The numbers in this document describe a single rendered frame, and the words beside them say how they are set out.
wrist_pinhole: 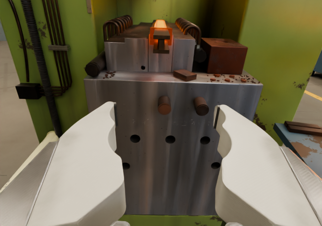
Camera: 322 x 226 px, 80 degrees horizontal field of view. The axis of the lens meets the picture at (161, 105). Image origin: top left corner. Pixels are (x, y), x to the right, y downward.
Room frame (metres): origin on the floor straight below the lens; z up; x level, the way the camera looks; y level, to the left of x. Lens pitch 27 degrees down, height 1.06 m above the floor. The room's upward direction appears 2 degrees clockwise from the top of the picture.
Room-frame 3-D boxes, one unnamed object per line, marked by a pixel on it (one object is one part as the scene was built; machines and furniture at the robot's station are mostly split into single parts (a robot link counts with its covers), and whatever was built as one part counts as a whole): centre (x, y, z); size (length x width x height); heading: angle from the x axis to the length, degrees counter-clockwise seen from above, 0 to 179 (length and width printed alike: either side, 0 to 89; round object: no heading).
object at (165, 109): (0.36, -0.01, 0.87); 0.04 x 0.03 x 0.03; 2
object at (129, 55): (0.65, 0.04, 0.96); 0.42 x 0.20 x 0.09; 2
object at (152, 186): (0.66, -0.02, 0.69); 0.56 x 0.38 x 0.45; 2
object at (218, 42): (0.51, -0.15, 0.95); 0.12 x 0.09 x 0.07; 2
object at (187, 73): (0.41, -0.05, 0.92); 0.04 x 0.03 x 0.01; 36
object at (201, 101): (0.36, -0.08, 0.87); 0.04 x 0.03 x 0.03; 2
